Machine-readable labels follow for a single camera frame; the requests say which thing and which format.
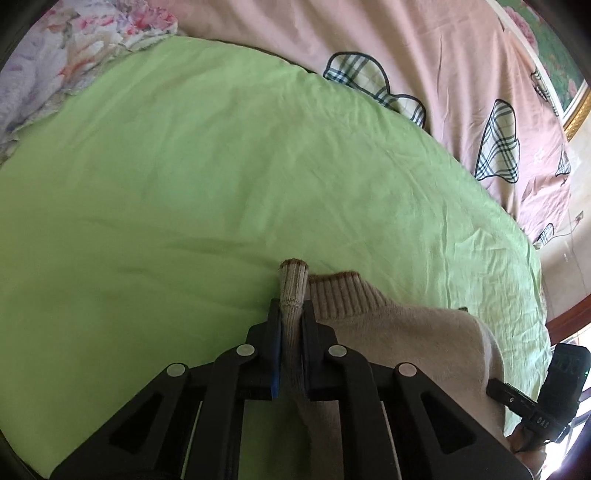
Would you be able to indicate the purple floral blanket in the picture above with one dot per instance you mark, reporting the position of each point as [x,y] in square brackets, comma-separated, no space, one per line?
[51,60]

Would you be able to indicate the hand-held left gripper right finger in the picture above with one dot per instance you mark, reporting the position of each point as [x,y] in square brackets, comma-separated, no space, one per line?
[318,360]

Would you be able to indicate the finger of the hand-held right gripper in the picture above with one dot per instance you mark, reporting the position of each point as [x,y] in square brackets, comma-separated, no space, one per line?
[510,392]

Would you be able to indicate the white wall outlet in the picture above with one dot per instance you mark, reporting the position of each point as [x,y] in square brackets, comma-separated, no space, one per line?
[579,215]

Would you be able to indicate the person's right hand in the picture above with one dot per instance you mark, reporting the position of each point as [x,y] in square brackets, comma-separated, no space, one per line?
[528,459]

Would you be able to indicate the gold framed floral picture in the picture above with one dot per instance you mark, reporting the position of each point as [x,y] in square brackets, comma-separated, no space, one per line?
[549,55]

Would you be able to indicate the light green bed sheet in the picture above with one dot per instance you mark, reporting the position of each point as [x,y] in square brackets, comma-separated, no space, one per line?
[184,184]

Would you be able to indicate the pink quilt with plaid hearts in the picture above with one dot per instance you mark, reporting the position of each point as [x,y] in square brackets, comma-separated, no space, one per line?
[369,55]

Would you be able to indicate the dark wooden furniture edge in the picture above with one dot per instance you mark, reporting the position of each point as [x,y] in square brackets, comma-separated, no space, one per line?
[570,321]

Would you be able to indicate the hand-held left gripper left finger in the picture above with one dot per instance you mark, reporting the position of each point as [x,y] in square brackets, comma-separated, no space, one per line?
[265,364]

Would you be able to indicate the grey knitted sweater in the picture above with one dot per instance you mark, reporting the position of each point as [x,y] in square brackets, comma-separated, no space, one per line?
[392,341]

